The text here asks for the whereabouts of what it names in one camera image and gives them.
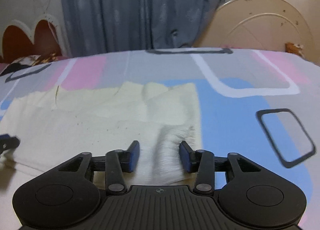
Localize patterned grey pink bedsheet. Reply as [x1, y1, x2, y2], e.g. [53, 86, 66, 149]
[1, 48, 319, 229]

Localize red white scalloped headboard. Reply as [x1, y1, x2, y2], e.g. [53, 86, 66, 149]
[1, 14, 67, 63]

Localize floral dark blanket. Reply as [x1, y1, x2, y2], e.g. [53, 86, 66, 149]
[1, 53, 68, 76]

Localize cream arched headboard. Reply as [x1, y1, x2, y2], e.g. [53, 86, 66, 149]
[194, 0, 316, 61]

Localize cream knit sweater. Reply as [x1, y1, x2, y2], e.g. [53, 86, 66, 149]
[1, 82, 201, 185]

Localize blue grey window curtain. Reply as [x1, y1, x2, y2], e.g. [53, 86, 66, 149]
[61, 0, 225, 57]

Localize brown stuffed toy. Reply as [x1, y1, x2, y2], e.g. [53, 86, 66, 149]
[285, 42, 304, 58]

